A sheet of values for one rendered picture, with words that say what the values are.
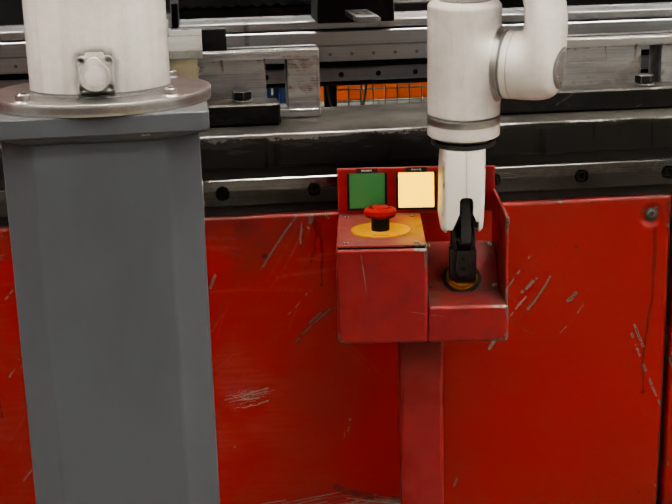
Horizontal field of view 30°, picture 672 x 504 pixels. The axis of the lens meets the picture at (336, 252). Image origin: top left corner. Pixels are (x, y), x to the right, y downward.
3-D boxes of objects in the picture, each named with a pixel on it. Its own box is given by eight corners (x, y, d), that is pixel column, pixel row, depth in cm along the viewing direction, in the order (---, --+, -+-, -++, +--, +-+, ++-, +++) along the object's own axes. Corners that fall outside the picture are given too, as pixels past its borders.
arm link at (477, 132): (425, 104, 149) (425, 129, 150) (429, 123, 141) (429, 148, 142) (495, 103, 149) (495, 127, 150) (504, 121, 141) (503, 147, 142)
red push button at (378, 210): (364, 239, 149) (363, 210, 148) (363, 231, 153) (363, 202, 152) (397, 239, 149) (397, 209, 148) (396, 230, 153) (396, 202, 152)
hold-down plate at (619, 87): (473, 116, 172) (473, 94, 171) (465, 110, 177) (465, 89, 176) (685, 107, 175) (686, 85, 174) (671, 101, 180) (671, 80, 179)
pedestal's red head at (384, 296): (338, 344, 148) (334, 195, 143) (340, 303, 163) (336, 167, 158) (508, 341, 147) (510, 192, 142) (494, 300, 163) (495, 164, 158)
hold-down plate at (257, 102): (55, 134, 167) (53, 112, 166) (59, 128, 172) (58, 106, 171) (281, 125, 170) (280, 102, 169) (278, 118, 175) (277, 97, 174)
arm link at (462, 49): (516, 107, 146) (442, 101, 150) (519, -7, 142) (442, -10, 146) (494, 125, 139) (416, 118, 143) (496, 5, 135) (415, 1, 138)
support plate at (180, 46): (46, 64, 145) (45, 55, 145) (68, 41, 170) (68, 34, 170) (202, 58, 147) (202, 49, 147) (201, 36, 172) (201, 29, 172)
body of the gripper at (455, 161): (428, 120, 150) (428, 209, 154) (433, 143, 141) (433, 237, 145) (491, 119, 150) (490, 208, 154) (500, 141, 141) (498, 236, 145)
